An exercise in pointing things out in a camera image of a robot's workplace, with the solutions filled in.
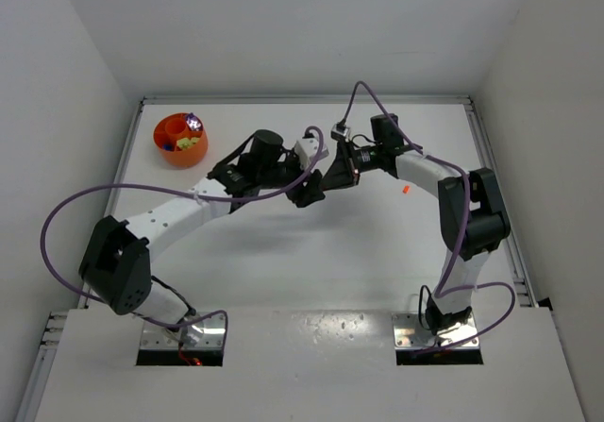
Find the yellow-green lego brick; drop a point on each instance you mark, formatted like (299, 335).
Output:
(186, 143)

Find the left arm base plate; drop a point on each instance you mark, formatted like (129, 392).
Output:
(208, 334)

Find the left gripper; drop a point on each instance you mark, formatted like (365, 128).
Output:
(297, 184)

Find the orange divided bowl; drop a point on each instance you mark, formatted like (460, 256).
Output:
(172, 128)

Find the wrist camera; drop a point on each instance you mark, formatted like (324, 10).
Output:
(340, 132)
(307, 149)

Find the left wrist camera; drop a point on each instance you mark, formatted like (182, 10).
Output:
(307, 149)

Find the purple lego brick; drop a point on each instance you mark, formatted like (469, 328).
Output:
(193, 122)

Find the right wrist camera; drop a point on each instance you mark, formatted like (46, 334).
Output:
(340, 132)

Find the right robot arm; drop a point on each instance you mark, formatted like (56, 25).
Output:
(473, 217)

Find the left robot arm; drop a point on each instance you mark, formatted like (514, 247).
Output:
(118, 258)

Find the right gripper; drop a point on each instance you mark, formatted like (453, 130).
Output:
(351, 166)

